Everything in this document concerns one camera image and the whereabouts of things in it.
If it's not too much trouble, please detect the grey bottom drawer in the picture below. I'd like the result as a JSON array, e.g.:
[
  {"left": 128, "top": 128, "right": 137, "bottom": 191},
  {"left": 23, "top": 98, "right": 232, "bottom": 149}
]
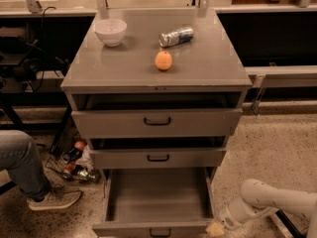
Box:
[{"left": 92, "top": 168, "right": 215, "bottom": 238}]

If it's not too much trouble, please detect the grey drawer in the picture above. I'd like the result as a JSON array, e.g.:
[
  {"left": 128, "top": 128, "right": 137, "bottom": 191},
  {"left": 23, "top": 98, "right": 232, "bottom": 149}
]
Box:
[
  {"left": 89, "top": 137, "right": 226, "bottom": 169},
  {"left": 69, "top": 92, "right": 242, "bottom": 138},
  {"left": 92, "top": 168, "right": 215, "bottom": 238}
]

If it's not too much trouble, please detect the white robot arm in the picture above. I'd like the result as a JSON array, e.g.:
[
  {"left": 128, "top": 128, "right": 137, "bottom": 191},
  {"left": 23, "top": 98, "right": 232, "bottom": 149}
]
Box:
[{"left": 206, "top": 178, "right": 317, "bottom": 238}]

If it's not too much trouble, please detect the grey middle drawer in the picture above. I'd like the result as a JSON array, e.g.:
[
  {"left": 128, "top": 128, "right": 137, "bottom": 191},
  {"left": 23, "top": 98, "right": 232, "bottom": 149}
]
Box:
[{"left": 89, "top": 137, "right": 226, "bottom": 169}]

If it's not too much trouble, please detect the grey drawer cabinet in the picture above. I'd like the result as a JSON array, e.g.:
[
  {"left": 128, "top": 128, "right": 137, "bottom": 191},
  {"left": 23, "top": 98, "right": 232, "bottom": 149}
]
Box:
[{"left": 59, "top": 7, "right": 253, "bottom": 196}]

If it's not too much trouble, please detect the grey top drawer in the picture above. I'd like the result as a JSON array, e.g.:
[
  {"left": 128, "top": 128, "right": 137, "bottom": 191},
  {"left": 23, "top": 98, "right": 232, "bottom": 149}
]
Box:
[{"left": 69, "top": 92, "right": 242, "bottom": 138}]

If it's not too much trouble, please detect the white crumpled bag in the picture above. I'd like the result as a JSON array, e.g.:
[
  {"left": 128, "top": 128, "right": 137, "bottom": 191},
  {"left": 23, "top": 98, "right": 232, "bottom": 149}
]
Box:
[{"left": 75, "top": 146, "right": 94, "bottom": 172}]

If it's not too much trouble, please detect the grey knit sneaker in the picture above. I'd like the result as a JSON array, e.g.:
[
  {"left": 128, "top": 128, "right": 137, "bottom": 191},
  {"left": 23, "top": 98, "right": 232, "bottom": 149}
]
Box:
[{"left": 28, "top": 190, "right": 81, "bottom": 211}]

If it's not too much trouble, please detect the red apple in basket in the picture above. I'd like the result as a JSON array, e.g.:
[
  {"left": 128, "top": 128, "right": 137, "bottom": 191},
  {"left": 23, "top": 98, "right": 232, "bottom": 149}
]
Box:
[{"left": 74, "top": 141, "right": 86, "bottom": 151}]

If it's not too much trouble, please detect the blue can in basket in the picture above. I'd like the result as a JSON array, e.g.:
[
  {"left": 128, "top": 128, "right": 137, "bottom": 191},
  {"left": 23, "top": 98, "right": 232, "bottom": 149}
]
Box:
[{"left": 61, "top": 148, "right": 82, "bottom": 164}]

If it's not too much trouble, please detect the orange fruit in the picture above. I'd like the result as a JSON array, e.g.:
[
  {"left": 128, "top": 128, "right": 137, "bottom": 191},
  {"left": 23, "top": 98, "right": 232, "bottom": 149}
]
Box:
[{"left": 155, "top": 51, "right": 172, "bottom": 70}]

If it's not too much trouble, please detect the crushed silver blue can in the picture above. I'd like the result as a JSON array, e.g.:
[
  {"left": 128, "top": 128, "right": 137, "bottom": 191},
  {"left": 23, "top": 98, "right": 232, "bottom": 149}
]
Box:
[{"left": 158, "top": 27, "right": 194, "bottom": 48}]

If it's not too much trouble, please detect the person leg in jeans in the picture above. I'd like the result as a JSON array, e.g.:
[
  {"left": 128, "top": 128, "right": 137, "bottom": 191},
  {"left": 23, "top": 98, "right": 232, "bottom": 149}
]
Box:
[{"left": 0, "top": 130, "right": 51, "bottom": 202}]

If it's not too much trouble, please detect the white ceramic bowl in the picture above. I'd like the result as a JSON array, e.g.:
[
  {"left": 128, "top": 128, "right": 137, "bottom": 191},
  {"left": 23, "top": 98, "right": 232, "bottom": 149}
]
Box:
[{"left": 94, "top": 19, "right": 127, "bottom": 47}]

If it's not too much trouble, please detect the wire basket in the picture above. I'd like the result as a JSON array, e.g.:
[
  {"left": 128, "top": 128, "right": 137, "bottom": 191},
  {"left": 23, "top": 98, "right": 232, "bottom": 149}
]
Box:
[{"left": 44, "top": 134, "right": 101, "bottom": 184}]

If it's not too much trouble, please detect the black cable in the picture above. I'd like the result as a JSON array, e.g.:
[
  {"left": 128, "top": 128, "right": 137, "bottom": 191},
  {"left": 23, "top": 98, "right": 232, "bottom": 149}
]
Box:
[{"left": 31, "top": 6, "right": 67, "bottom": 93}]

